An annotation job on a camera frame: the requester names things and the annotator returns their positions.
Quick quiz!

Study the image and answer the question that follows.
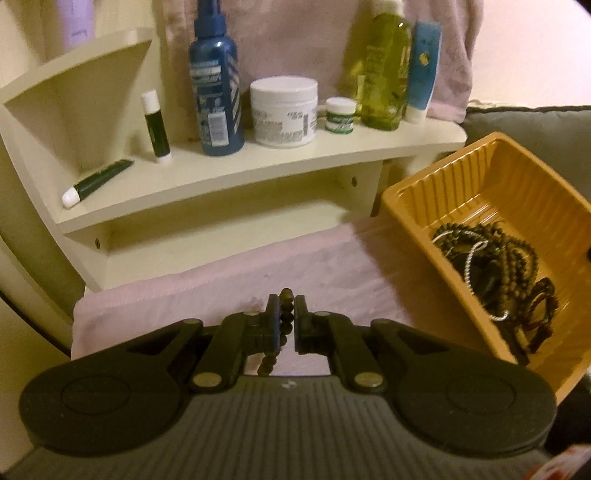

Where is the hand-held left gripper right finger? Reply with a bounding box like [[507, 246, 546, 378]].
[[294, 294, 457, 394]]

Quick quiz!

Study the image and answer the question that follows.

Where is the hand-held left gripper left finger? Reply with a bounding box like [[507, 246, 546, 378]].
[[126, 294, 282, 394]]

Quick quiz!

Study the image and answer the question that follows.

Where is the brown bead bracelet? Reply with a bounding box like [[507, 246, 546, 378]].
[[256, 287, 297, 377]]

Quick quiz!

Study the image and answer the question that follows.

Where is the white pearl necklace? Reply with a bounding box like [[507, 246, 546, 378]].
[[434, 231, 509, 322]]

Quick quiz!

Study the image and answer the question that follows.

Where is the long dark bead necklace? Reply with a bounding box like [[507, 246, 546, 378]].
[[433, 220, 539, 325]]

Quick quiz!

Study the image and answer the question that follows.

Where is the red-brown bead bracelet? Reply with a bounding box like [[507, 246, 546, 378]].
[[512, 276, 560, 357]]

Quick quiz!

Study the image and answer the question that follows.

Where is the orange plastic tray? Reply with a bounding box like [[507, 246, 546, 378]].
[[381, 131, 591, 408]]

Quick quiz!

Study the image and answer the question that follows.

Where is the cream shelf unit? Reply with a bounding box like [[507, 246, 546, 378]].
[[0, 27, 470, 292]]

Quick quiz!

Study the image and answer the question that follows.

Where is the small white green-label jar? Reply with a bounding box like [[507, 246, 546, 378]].
[[325, 97, 358, 135]]

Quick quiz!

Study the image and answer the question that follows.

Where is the large white jar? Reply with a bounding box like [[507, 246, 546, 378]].
[[250, 76, 320, 149]]

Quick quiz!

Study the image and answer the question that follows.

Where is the small green white-capped tube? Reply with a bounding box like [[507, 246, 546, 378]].
[[62, 159, 136, 208]]

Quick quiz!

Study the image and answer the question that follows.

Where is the green lip balm stick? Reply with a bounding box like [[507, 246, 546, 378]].
[[140, 89, 173, 165]]

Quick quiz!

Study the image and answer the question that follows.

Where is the blue spray bottle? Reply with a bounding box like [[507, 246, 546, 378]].
[[188, 0, 246, 156]]

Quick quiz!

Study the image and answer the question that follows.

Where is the green spray bottle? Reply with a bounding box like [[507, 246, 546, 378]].
[[358, 0, 413, 132]]

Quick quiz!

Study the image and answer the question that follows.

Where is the blue and white tube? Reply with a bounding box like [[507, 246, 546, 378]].
[[405, 20, 443, 125]]

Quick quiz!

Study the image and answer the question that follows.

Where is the pink hanging towel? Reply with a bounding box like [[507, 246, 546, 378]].
[[159, 0, 484, 123]]

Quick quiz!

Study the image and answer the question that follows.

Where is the white red printed packet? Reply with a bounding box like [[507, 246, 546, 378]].
[[549, 442, 591, 480]]

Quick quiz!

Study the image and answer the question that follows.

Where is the grey cushion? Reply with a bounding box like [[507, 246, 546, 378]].
[[463, 105, 591, 208]]

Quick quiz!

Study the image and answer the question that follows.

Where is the purple tube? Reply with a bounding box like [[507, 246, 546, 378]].
[[59, 0, 99, 52]]

